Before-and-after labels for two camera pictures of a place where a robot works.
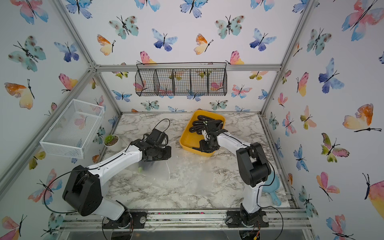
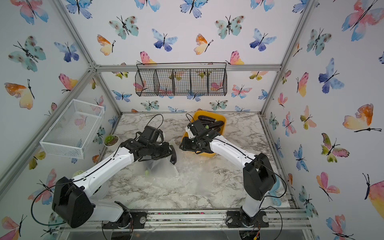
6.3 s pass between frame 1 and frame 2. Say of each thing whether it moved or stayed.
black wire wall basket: stayed
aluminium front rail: stayed
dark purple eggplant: moved
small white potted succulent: stayed
